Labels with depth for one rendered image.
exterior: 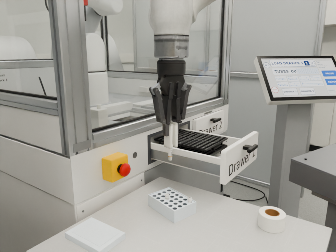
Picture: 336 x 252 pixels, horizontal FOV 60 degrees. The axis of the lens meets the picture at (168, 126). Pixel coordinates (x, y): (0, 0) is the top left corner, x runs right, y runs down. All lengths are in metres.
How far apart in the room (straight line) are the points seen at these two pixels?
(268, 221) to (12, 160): 0.83
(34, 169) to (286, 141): 1.45
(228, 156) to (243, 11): 2.05
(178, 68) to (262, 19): 2.05
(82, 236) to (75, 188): 0.14
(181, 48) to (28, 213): 0.76
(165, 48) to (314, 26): 1.98
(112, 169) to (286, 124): 1.28
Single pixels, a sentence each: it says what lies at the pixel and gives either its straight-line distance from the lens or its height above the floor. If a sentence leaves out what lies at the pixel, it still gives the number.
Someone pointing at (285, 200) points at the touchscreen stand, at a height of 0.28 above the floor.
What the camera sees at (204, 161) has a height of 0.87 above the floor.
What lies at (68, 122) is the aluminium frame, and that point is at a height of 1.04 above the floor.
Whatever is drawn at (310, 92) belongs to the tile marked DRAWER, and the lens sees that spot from 1.86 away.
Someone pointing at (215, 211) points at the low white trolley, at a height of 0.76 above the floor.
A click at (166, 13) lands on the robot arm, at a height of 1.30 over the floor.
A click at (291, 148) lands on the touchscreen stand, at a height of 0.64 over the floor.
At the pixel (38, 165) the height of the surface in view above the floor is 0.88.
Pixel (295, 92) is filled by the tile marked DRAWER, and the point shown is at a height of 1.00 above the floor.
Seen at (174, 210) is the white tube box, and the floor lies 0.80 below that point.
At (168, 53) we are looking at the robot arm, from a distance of 0.73.
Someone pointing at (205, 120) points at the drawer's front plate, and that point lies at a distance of 1.36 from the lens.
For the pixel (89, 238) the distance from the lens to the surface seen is 0.79.
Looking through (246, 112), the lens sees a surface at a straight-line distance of 2.81.
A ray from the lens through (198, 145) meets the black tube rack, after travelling 1.03.
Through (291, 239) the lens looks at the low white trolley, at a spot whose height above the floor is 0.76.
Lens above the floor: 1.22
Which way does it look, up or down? 14 degrees down
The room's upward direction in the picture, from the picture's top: straight up
